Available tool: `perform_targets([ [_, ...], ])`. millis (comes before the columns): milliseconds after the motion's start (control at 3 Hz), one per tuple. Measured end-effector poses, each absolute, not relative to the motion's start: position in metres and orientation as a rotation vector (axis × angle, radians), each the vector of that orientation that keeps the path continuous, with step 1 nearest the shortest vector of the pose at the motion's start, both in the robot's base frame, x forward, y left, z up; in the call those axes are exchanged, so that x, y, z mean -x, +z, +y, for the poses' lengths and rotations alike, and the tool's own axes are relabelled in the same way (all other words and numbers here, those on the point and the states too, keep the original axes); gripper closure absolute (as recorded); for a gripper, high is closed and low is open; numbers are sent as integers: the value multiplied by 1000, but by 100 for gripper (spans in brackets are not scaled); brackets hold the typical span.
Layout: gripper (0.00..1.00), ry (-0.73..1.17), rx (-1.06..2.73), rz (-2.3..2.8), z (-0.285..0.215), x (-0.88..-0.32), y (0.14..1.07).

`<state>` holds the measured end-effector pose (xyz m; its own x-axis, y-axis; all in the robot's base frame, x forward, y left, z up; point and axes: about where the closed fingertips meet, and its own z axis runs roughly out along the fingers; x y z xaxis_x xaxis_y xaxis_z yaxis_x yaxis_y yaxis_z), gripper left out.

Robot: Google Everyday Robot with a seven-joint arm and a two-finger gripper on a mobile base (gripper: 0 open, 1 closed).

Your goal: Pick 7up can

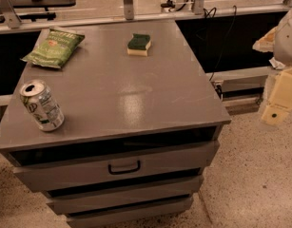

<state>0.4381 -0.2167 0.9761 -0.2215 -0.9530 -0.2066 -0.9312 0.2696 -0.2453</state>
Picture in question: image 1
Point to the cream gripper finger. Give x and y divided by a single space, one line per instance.
266 43
279 102

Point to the black drawer handle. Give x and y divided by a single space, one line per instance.
121 168

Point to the green chip bag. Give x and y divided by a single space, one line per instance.
56 49

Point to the grey drawer cabinet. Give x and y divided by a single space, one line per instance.
158 109

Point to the metal railing frame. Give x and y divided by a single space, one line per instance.
92 12

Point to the green yellow sponge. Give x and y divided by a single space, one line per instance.
139 44

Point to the white folded cloth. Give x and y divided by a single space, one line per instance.
276 64

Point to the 7up soda can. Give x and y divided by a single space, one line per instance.
36 97

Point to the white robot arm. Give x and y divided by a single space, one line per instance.
278 41

